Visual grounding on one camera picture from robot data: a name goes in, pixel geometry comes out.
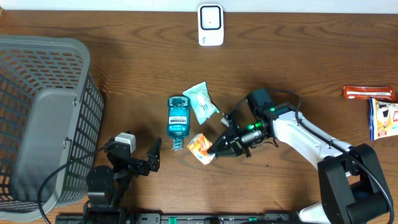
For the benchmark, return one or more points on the red orange snack bar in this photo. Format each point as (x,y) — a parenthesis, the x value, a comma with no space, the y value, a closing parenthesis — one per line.
(367,92)

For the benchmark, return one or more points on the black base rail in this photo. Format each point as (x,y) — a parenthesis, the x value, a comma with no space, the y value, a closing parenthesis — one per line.
(156,218)

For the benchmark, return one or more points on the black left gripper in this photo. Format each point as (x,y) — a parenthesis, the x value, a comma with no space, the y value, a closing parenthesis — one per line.
(152,164)

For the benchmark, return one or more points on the teal mouthwash bottle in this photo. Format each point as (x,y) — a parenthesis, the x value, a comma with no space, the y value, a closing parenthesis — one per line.
(178,125)

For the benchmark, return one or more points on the yellow snack bag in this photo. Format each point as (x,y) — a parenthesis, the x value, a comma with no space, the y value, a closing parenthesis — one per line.
(382,119)

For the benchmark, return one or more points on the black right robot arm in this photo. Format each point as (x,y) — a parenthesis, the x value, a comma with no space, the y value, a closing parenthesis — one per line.
(353,188)

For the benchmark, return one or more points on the pale teal snack packet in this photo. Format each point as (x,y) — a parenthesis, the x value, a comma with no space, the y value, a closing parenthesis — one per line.
(201,102)

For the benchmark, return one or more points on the grey plastic lattice basket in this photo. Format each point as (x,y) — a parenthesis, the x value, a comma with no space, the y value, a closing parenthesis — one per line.
(51,112)

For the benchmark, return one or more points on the white barcode scanner box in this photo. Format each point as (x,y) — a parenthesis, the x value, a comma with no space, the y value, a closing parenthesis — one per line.
(210,25)

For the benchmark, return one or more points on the small orange snack packet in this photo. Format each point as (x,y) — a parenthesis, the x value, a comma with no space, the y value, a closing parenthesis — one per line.
(199,147)

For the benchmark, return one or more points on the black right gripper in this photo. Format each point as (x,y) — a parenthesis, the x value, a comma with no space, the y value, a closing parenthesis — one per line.
(232,142)

